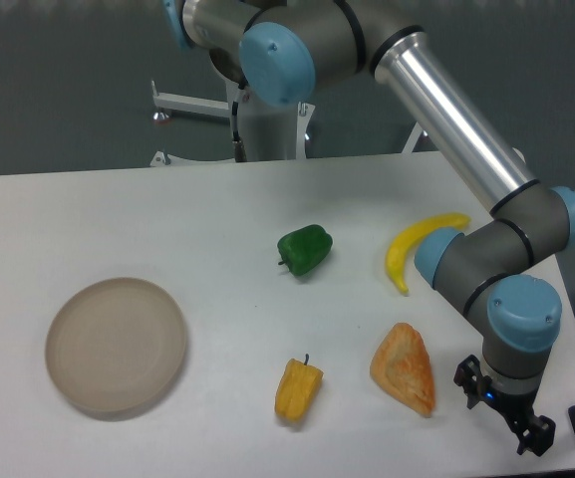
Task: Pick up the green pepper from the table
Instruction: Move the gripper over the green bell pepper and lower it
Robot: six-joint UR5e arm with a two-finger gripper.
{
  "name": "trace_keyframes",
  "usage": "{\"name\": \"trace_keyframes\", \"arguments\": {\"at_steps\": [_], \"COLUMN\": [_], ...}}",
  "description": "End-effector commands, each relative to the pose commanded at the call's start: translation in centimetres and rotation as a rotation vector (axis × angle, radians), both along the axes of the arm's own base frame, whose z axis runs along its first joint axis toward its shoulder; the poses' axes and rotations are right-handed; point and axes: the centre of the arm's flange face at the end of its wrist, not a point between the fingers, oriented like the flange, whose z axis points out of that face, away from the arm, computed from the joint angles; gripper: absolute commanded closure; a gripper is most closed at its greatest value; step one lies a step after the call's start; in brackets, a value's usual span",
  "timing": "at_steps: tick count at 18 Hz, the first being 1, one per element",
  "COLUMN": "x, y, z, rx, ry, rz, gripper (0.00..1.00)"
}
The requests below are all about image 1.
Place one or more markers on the green bell pepper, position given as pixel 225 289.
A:
pixel 304 249

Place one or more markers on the yellow bell pepper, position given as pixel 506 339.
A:
pixel 297 389

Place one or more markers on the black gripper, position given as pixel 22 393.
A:
pixel 535 433

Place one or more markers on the yellow banana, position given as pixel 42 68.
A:
pixel 406 241

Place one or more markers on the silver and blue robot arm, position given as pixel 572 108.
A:
pixel 286 51

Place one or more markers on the orange triangular pastry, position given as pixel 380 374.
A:
pixel 401 367

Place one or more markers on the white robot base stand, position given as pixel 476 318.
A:
pixel 351 120

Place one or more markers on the beige round plate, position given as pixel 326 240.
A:
pixel 116 348

